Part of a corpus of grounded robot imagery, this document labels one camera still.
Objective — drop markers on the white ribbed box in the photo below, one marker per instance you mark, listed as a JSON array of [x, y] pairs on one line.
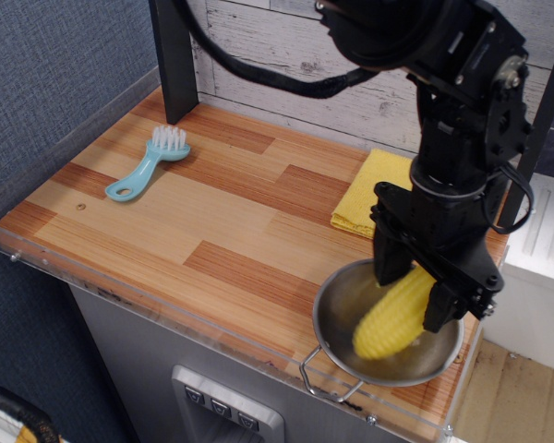
[[523, 322]]

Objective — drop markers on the clear acrylic table guard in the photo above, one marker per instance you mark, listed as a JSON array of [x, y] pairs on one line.
[[230, 245]]

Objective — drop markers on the silver dispenser button panel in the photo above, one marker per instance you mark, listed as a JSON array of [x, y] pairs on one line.
[[214, 413]]

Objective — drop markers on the yellow plastic corn cob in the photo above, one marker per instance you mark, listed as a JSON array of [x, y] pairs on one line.
[[395, 321]]

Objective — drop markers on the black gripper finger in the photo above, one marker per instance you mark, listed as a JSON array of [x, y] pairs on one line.
[[392, 257], [445, 304]]

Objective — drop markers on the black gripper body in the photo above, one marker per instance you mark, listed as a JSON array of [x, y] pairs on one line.
[[445, 226]]

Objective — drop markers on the black and yellow object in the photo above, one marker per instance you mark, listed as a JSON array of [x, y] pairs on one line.
[[21, 421]]

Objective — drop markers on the grey toy fridge cabinet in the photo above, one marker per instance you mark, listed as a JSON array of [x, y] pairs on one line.
[[140, 355]]

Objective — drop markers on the black vertical post right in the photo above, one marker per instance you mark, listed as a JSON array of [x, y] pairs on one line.
[[535, 20]]

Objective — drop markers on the stainless steel pan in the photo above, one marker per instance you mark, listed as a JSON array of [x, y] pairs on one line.
[[342, 300]]

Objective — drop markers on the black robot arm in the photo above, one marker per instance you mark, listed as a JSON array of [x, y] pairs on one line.
[[468, 63]]

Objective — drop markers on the light blue dish brush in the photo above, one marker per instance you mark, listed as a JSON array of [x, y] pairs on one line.
[[167, 144]]

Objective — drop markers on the black vertical post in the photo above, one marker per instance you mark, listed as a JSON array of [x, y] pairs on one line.
[[175, 60], [535, 20]]

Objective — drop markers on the yellow folded cloth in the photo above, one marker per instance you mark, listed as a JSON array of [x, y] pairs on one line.
[[352, 214]]

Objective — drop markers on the black vertical post left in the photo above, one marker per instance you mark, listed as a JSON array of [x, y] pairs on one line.
[[175, 60]]

